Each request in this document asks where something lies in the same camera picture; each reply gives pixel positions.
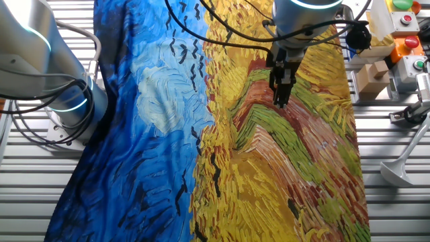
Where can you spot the white plastic ladle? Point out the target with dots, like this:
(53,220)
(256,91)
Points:
(396,171)

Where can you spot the yellow tissue pack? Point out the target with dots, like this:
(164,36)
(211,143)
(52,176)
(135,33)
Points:
(383,45)

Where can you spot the silver depth camera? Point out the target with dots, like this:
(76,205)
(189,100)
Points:
(424,87)

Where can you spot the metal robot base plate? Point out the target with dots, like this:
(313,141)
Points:
(57,136)

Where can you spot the small light wooden cube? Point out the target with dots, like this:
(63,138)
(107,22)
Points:
(380,69)

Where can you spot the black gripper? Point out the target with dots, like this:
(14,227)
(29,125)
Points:
(285,57)

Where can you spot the orange box with red button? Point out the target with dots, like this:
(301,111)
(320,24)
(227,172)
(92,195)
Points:
(408,47)

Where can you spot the grey box with green button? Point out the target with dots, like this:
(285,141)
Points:
(408,72)

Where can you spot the black and grey clamp mount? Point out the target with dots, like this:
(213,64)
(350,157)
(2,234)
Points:
(411,114)

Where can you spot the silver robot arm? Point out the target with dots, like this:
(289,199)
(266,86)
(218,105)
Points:
(27,50)

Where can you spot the large light wooden block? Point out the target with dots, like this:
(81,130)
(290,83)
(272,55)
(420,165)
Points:
(367,84)

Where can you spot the Van Gogh painting print cloth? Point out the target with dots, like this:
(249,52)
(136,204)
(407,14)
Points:
(168,134)

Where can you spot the white tissue sheet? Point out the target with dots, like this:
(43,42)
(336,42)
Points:
(379,20)

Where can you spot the grey box with red button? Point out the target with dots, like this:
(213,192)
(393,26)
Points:
(404,25)

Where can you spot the yellow box with green button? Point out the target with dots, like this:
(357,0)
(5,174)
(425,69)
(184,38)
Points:
(401,4)

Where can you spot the wrist camera with grey bracket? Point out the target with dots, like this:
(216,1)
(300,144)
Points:
(357,37)

